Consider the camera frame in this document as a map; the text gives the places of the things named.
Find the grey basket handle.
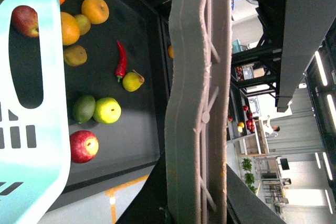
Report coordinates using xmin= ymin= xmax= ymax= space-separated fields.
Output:
xmin=164 ymin=0 xmax=232 ymax=223

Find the light teal shopping basket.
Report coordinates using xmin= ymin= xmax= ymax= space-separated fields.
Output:
xmin=1 ymin=0 xmax=70 ymax=223

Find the black metal shelf rack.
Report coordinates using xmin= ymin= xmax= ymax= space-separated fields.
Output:
xmin=57 ymin=0 xmax=289 ymax=224

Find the yellow green pear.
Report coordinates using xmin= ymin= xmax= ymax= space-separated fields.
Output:
xmin=122 ymin=70 xmax=145 ymax=92

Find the red chili pepper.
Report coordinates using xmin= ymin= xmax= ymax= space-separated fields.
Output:
xmin=115 ymin=40 xmax=127 ymax=82

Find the green apple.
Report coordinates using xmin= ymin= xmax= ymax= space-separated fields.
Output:
xmin=93 ymin=97 xmax=121 ymax=124

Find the red apple front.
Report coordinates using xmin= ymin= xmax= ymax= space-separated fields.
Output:
xmin=69 ymin=130 xmax=99 ymax=164

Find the brown kiwi fruit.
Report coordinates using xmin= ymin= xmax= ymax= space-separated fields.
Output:
xmin=64 ymin=45 xmax=88 ymax=67

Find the person in white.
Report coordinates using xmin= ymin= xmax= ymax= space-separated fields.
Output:
xmin=262 ymin=115 xmax=280 ymax=137

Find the golden pear far right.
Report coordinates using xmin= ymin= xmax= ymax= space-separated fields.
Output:
xmin=81 ymin=0 xmax=109 ymax=25

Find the golden pear fruit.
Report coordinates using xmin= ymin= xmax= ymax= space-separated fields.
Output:
xmin=60 ymin=12 xmax=80 ymax=46

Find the red yellow apple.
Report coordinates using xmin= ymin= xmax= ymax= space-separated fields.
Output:
xmin=11 ymin=5 xmax=39 ymax=38

